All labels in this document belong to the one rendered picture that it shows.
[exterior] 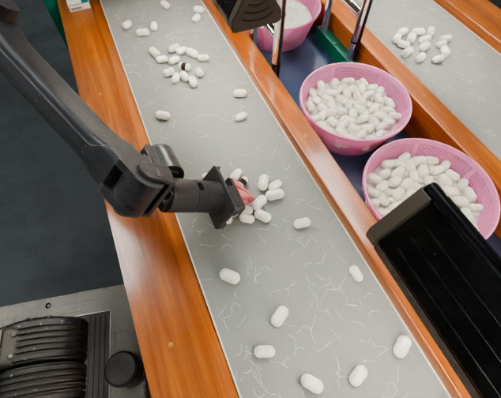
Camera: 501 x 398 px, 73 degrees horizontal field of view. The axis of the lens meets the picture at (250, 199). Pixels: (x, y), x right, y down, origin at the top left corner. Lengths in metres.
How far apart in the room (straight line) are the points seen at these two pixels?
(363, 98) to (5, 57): 0.75
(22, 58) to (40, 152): 1.40
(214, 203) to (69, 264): 1.11
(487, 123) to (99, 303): 1.05
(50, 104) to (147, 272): 0.31
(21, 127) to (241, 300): 1.78
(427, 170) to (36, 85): 0.75
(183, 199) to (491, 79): 0.88
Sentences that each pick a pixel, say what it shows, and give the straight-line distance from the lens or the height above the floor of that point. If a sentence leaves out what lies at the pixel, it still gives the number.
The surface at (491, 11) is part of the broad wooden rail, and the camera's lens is 1.35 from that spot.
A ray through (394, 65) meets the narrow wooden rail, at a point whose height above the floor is 0.76.
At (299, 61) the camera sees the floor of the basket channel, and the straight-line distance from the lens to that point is 1.11.
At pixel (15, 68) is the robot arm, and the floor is 1.02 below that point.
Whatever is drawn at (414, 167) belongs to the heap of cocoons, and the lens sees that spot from 0.82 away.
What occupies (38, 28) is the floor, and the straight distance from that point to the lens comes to 2.87.
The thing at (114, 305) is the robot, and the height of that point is 0.48.
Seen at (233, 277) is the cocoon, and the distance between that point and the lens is 0.61.
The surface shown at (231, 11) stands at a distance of 0.55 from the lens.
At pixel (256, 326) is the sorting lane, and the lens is 0.61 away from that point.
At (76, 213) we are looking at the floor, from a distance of 1.71.
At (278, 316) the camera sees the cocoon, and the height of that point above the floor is 0.76.
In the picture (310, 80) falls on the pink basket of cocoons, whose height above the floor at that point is 0.76.
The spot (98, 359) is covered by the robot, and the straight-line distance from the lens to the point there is 0.94.
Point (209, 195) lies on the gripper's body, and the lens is 0.57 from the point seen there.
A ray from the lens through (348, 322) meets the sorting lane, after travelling 0.64.
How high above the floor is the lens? 1.34
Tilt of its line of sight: 59 degrees down
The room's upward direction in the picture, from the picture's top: straight up
